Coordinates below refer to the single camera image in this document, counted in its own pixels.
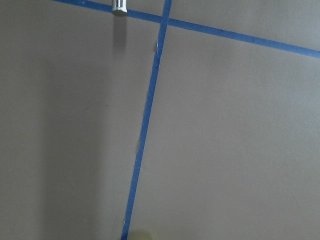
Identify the steel muddler tool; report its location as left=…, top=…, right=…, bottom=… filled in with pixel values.
left=111, top=0, right=128, bottom=17

